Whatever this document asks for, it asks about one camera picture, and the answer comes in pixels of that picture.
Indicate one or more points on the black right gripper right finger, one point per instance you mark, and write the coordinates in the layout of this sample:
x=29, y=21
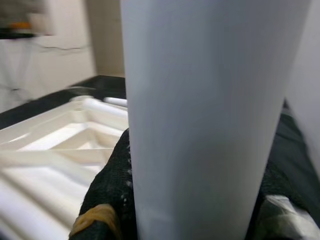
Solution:
x=277, y=185

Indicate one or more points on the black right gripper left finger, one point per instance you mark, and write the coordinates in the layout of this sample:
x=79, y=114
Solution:
x=110, y=187

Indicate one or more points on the white plastic children table top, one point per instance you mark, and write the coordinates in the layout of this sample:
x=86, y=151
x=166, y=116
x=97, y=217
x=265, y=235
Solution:
x=50, y=155

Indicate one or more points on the yellow rubber band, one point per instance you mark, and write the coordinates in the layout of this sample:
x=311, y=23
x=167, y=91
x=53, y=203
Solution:
x=95, y=215

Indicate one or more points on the black plastic table cover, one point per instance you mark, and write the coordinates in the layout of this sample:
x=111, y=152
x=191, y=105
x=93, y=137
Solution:
x=107, y=82

